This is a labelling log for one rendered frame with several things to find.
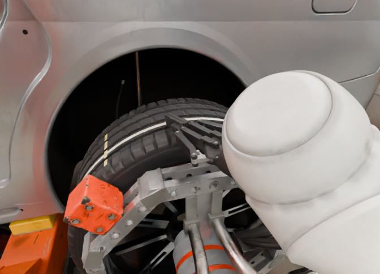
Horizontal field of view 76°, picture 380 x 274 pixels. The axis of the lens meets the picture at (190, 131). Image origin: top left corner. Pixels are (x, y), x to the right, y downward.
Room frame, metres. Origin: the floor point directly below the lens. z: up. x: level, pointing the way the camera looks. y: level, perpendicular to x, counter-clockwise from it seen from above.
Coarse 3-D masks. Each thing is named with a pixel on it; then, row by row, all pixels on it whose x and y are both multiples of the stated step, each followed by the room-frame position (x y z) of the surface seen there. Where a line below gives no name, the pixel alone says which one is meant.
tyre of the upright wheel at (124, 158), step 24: (120, 120) 0.61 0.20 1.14; (144, 120) 0.56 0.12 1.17; (192, 120) 0.53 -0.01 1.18; (216, 120) 0.55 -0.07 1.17; (96, 144) 0.58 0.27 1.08; (120, 144) 0.48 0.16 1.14; (144, 144) 0.45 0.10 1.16; (168, 144) 0.45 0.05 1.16; (96, 168) 0.46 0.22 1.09; (120, 168) 0.42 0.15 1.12; (144, 168) 0.43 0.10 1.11; (72, 240) 0.38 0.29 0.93
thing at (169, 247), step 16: (224, 192) 0.51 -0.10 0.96; (240, 192) 0.67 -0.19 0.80; (176, 208) 0.47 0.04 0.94; (224, 208) 0.51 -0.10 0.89; (240, 208) 0.52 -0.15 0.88; (144, 224) 0.45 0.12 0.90; (160, 224) 0.46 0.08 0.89; (176, 224) 0.51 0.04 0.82; (224, 224) 0.52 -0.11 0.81; (240, 224) 0.59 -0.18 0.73; (128, 240) 0.53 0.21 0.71; (144, 240) 0.45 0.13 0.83; (160, 240) 0.59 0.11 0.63; (112, 256) 0.42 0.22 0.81; (128, 256) 0.47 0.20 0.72; (144, 256) 0.51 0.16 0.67; (160, 256) 0.46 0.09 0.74; (128, 272) 0.42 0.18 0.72; (144, 272) 0.45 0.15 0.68; (160, 272) 0.47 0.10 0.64
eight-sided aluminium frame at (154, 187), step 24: (168, 168) 0.42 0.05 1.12; (192, 168) 0.42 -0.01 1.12; (216, 168) 0.43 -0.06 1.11; (144, 192) 0.35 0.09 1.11; (168, 192) 0.36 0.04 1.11; (192, 192) 0.37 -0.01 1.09; (144, 216) 0.35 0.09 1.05; (96, 240) 0.33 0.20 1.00; (120, 240) 0.33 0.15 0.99; (96, 264) 0.31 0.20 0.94; (264, 264) 0.44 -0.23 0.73
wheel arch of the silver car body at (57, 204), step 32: (128, 64) 1.01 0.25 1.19; (160, 64) 1.04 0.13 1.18; (192, 64) 1.08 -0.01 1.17; (224, 64) 0.78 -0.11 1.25; (64, 96) 0.65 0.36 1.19; (96, 96) 0.97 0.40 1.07; (128, 96) 1.00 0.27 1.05; (160, 96) 1.04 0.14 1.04; (192, 96) 1.08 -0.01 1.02; (224, 96) 1.12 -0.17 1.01; (64, 128) 0.91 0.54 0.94; (96, 128) 0.96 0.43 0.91; (64, 160) 0.83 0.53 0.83; (64, 192) 0.70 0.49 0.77
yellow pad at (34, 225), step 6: (42, 216) 0.62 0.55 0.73; (48, 216) 0.62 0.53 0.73; (54, 216) 0.65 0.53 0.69; (12, 222) 0.59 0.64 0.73; (18, 222) 0.59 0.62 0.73; (24, 222) 0.59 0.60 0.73; (30, 222) 0.60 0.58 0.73; (36, 222) 0.60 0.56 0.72; (42, 222) 0.60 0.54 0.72; (48, 222) 0.61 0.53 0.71; (54, 222) 0.63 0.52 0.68; (12, 228) 0.58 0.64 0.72; (18, 228) 0.58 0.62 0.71; (24, 228) 0.59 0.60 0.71; (30, 228) 0.59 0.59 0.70; (36, 228) 0.60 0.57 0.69; (42, 228) 0.60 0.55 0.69; (48, 228) 0.60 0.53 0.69; (12, 234) 0.58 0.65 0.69; (18, 234) 0.58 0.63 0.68
